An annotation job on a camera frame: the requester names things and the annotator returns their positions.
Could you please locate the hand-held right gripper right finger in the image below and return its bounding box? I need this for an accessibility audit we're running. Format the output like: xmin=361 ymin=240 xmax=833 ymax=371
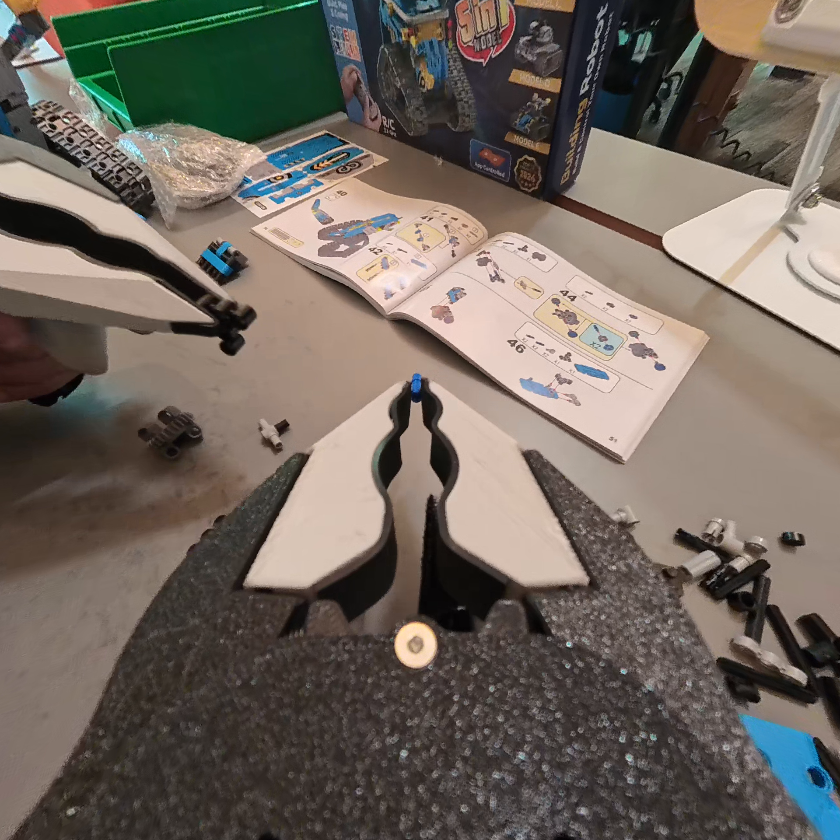
xmin=420 ymin=379 xmax=591 ymax=621

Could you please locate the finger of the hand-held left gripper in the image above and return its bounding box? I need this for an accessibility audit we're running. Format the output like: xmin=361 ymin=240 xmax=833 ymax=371
xmin=0 ymin=134 xmax=225 ymax=309
xmin=0 ymin=215 xmax=219 ymax=337

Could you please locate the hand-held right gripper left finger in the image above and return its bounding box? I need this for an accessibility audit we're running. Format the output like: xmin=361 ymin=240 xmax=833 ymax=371
xmin=243 ymin=381 xmax=413 ymax=621

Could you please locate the black connector piece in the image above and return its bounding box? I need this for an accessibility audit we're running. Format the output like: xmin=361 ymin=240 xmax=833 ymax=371
xmin=200 ymin=294 xmax=258 ymax=357

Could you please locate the grey desk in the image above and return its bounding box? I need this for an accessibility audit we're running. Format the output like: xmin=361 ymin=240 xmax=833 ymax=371
xmin=0 ymin=62 xmax=840 ymax=840

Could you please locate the white desk stand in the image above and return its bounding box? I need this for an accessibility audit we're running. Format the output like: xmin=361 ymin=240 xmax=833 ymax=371
xmin=661 ymin=0 xmax=840 ymax=353

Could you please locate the person's left hand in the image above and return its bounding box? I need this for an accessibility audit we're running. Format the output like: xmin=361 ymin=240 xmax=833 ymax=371
xmin=0 ymin=314 xmax=76 ymax=403

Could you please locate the black rubber track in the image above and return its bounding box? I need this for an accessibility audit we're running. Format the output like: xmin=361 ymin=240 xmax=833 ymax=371
xmin=29 ymin=100 xmax=156 ymax=216

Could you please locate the dark grey gear block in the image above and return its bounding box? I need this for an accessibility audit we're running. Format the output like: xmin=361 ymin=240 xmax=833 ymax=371
xmin=138 ymin=406 xmax=204 ymax=458

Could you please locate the crumpled plastic bag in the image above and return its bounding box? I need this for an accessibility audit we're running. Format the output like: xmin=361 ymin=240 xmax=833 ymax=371
xmin=69 ymin=79 xmax=266 ymax=227

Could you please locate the small blue black assembly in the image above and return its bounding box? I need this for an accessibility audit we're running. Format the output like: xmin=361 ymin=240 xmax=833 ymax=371
xmin=196 ymin=238 xmax=250 ymax=286

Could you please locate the green plastic bin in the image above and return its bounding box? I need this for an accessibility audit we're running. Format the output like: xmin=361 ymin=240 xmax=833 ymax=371
xmin=51 ymin=0 xmax=277 ymax=83
xmin=77 ymin=25 xmax=349 ymax=144

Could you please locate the building instruction booklet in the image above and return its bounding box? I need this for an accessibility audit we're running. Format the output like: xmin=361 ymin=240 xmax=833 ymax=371
xmin=251 ymin=177 xmax=710 ymax=465

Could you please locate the sticker sheet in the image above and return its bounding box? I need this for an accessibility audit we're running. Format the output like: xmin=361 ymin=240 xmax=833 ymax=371
xmin=231 ymin=130 xmax=389 ymax=219

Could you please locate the pile of small building pieces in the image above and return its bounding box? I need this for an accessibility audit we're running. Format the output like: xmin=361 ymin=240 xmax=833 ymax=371
xmin=610 ymin=502 xmax=840 ymax=723

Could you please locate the blue building plate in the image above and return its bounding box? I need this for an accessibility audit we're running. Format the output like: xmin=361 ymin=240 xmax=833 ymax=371
xmin=740 ymin=714 xmax=840 ymax=818

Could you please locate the toy robot kit box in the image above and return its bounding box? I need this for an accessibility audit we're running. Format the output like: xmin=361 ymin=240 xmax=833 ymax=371
xmin=320 ymin=0 xmax=626 ymax=202

